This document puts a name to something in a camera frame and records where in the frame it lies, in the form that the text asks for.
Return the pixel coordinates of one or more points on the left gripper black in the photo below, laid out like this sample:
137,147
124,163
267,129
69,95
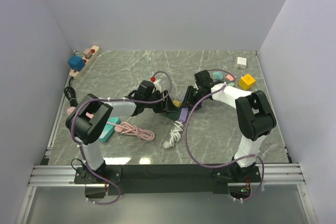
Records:
167,106

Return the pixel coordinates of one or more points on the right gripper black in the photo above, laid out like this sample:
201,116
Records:
188,98

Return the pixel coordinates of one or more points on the yellow white plug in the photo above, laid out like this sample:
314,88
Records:
177,103

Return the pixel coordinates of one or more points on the purple power strip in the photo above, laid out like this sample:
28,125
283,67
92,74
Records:
183,115

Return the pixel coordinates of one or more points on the teal blue plug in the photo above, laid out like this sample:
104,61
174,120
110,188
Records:
217,75

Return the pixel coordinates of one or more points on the salmon pink plug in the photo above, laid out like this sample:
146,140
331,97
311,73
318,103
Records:
230,78

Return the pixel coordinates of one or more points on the pink power strip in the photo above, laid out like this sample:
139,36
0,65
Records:
132,130

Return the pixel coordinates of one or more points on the yellow cube socket adapter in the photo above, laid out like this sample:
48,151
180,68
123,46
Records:
246,82

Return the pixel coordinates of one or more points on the white plug adapter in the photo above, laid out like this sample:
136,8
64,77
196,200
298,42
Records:
241,62

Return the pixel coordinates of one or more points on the teal power strip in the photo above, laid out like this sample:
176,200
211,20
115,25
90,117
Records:
109,128

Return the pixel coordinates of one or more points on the dark green cube socket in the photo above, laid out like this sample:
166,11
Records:
174,116

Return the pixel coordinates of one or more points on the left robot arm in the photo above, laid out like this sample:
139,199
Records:
87,121

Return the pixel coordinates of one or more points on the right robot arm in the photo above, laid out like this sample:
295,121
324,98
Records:
255,117

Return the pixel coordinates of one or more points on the dusty pink plug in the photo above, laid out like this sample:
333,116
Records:
87,53

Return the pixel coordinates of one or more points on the blue cube socket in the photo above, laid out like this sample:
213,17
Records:
76,63

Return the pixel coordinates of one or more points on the black mounting base bar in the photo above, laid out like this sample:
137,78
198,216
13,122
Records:
184,178

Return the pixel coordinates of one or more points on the beige red power strip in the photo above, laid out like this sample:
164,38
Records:
95,51

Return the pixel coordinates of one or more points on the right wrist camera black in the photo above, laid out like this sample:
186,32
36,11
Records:
203,80

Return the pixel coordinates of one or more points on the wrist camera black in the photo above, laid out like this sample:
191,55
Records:
203,80
145,90

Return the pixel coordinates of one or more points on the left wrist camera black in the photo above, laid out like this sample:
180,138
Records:
145,90

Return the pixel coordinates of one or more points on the aluminium rail frame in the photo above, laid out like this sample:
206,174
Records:
63,176

